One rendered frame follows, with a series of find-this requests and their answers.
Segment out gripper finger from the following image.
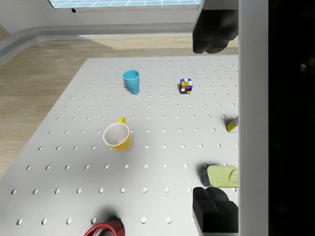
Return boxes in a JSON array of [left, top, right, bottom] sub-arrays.
[[192, 9, 239, 55], [192, 186, 239, 234]]

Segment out flat-sided can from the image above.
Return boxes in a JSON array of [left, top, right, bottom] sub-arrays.
[[199, 165, 239, 189]]

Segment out puzzle cube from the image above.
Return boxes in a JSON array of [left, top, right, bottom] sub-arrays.
[[179, 78, 193, 95]]

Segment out yellow box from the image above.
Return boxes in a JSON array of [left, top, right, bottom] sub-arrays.
[[225, 115, 239, 133]]

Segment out blue mug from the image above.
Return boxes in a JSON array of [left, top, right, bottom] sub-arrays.
[[122, 69, 140, 95]]

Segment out red mug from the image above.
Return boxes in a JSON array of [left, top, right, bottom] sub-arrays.
[[84, 218, 126, 236]]

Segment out yellow mug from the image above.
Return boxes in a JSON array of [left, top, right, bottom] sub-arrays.
[[102, 117, 133, 152]]

